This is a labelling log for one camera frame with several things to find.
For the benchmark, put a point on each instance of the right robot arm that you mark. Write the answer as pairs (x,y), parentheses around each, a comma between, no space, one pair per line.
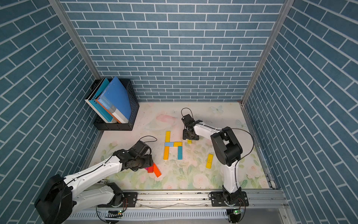
(228,151)

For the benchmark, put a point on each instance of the orange block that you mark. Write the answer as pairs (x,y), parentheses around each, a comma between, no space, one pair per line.
(156,170)

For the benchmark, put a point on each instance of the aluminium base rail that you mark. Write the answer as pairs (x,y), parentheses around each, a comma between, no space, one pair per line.
(152,205)

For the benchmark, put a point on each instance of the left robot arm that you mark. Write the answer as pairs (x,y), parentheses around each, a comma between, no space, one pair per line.
(62,197)

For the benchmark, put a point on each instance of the small yellow short block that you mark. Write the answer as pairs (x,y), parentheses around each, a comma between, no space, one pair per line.
(177,144)

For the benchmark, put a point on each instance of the teal book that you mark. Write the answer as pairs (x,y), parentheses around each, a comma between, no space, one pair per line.
(92,100)

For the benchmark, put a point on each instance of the light blue short block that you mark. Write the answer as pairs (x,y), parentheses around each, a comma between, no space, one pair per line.
(169,144)

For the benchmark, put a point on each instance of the orange-yellow long block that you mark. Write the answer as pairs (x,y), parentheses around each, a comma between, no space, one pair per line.
(166,153)

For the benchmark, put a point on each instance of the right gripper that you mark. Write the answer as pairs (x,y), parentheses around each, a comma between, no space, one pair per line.
(184,135)

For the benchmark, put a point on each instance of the black mesh file basket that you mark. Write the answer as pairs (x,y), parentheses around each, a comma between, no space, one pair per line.
(102,126)

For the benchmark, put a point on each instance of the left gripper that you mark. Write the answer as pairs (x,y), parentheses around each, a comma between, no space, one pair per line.
(149,162)

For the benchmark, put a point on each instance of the floral table mat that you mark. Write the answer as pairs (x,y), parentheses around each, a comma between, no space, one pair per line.
(151,124)

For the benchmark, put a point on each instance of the bright yellow long block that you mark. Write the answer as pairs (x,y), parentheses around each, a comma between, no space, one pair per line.
(209,161)

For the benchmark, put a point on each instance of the teal long block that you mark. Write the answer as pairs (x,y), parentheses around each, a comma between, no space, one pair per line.
(180,153)

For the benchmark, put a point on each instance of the blue book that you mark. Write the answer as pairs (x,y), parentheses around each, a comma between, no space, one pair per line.
(116,100)

